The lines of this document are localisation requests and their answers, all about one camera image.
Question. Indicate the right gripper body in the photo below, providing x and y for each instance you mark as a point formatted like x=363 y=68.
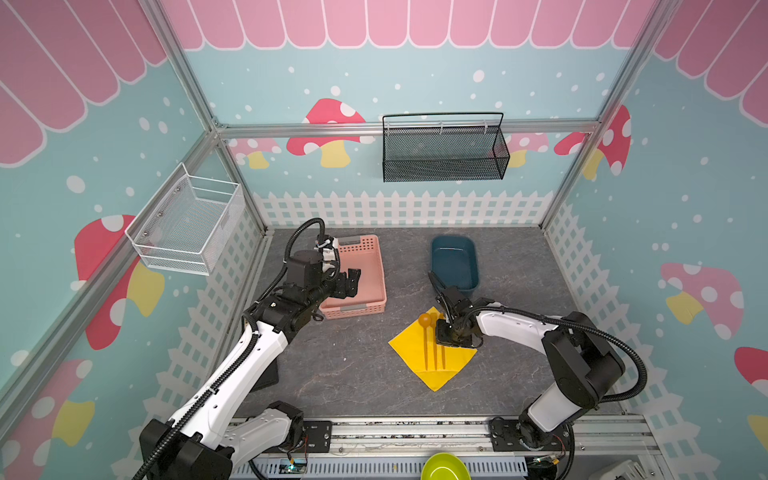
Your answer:
x=452 y=315

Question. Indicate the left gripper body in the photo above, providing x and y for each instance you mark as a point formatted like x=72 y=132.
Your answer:
x=336 y=287

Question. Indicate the orange plastic spoon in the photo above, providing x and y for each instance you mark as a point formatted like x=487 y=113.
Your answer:
x=425 y=322

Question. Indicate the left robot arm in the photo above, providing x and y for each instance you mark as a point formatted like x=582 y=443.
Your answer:
x=197 y=441

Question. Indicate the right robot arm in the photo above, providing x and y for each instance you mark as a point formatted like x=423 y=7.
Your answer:
x=589 y=366

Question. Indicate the teal plastic tub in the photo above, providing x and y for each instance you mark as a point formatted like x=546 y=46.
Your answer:
x=454 y=261

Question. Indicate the black yellow tool case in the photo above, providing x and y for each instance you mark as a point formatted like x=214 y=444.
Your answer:
x=268 y=378

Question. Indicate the green bowl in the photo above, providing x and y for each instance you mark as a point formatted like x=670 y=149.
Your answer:
x=445 y=466

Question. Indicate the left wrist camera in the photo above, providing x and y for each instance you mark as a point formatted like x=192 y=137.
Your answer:
x=329 y=250

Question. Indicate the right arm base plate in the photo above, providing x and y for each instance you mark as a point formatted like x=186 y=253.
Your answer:
x=513 y=434

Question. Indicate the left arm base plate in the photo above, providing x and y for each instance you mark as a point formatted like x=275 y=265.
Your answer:
x=306 y=437

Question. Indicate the black mesh wall basket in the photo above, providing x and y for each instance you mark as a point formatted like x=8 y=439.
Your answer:
x=446 y=146

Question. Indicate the white wire wall basket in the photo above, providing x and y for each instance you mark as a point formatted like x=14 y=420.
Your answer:
x=187 y=224

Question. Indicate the aluminium front rail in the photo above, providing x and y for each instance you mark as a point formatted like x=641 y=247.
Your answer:
x=594 y=434

